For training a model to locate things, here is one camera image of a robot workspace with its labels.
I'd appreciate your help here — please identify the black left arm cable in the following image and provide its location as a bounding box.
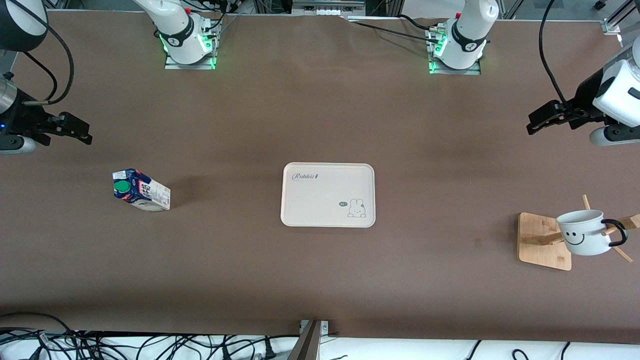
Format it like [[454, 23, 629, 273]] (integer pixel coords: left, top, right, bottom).
[[539, 0, 571, 108]]

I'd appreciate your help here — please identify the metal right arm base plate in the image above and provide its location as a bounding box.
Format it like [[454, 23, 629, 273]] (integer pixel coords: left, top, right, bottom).
[[164, 55, 217, 71]]

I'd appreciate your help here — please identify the dark camera stand pole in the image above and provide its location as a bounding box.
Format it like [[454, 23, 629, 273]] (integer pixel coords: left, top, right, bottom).
[[287, 320, 322, 360]]

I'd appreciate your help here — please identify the white smiley face mug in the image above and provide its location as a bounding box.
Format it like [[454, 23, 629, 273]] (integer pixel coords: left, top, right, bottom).
[[556, 209, 629, 257]]

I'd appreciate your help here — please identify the black base power cable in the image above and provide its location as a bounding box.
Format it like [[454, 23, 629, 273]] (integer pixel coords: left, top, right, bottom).
[[397, 14, 436, 31], [347, 20, 441, 46]]

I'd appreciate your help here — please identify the blue white milk carton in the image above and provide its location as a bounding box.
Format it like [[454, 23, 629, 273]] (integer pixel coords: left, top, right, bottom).
[[112, 168, 172, 213]]

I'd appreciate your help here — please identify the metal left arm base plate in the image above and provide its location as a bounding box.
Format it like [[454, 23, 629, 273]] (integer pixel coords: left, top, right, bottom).
[[429, 60, 482, 76]]

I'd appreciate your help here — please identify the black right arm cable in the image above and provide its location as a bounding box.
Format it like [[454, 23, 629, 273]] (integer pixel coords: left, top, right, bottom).
[[10, 0, 76, 106]]

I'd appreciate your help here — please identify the brown table cover mat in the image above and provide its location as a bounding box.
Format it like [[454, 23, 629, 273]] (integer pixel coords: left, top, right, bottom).
[[0, 10, 640, 346]]

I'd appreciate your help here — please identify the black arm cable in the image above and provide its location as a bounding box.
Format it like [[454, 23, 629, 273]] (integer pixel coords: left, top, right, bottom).
[[10, 0, 76, 106], [539, 0, 571, 108]]

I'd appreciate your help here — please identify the metal pole bracket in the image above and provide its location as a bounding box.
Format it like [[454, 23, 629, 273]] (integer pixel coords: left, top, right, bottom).
[[299, 319, 330, 337]]

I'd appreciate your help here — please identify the beige rabbit print tray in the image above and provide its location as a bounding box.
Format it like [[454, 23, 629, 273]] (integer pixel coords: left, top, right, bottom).
[[280, 162, 376, 228]]

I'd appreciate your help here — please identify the wooden mug rack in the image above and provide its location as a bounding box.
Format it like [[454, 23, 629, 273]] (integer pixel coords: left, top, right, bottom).
[[517, 195, 640, 272]]

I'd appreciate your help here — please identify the aluminium extrusion corner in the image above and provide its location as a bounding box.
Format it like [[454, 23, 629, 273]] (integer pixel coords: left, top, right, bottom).
[[602, 0, 640, 36]]

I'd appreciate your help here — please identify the black cable with plug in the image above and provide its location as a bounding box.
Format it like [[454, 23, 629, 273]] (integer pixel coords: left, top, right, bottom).
[[220, 334, 301, 360]]

